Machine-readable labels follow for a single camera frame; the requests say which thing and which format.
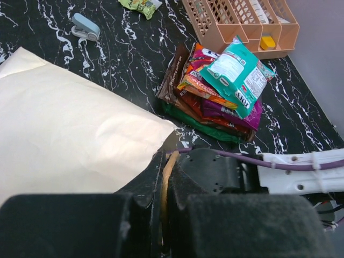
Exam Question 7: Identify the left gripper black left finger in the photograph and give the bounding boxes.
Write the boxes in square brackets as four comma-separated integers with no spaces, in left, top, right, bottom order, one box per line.
[1,151,166,257]

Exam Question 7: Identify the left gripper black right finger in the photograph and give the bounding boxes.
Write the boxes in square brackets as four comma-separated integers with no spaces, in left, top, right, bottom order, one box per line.
[161,164,335,257]

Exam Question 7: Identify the green chips bag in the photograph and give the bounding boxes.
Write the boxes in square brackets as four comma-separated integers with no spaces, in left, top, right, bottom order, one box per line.
[162,102,241,144]

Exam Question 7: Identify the brown paper bag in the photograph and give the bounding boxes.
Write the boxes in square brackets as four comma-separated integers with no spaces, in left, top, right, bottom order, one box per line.
[1,48,176,202]

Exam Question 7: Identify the purple snack packet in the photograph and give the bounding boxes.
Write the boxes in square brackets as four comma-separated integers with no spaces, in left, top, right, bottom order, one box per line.
[201,98,263,132]

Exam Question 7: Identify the red Doritos chips bag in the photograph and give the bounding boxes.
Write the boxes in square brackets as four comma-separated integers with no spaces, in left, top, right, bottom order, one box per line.
[176,89,256,141]

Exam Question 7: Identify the red brown snack box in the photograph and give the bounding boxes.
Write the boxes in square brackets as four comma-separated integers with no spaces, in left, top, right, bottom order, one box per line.
[156,43,207,125]

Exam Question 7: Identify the colourful candy packet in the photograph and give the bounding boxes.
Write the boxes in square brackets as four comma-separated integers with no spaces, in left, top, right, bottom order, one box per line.
[177,43,238,110]

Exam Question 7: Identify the teal Fox's candy packet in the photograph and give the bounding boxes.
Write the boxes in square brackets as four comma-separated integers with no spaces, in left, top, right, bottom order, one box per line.
[200,36,276,119]

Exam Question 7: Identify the light green snack packet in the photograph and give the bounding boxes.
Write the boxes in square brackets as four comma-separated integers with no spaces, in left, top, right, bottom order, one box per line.
[118,0,162,20]

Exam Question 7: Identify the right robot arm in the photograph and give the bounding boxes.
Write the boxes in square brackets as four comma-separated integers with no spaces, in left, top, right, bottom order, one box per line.
[179,147,343,231]

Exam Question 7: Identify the yellow sticky notes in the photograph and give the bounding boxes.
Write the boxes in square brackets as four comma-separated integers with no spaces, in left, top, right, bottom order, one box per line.
[260,35,276,51]

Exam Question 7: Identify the light blue stapler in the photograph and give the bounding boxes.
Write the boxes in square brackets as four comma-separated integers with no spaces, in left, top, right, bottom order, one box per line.
[71,13,101,41]

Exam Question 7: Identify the orange desk organizer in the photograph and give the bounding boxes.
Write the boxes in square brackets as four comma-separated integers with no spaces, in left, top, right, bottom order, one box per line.
[183,1,299,60]

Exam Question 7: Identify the white labelled bottle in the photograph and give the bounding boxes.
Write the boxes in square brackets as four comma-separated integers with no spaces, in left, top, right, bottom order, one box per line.
[249,0,269,24]

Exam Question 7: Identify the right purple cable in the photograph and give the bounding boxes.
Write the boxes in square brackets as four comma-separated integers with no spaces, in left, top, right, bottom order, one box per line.
[177,147,344,171]

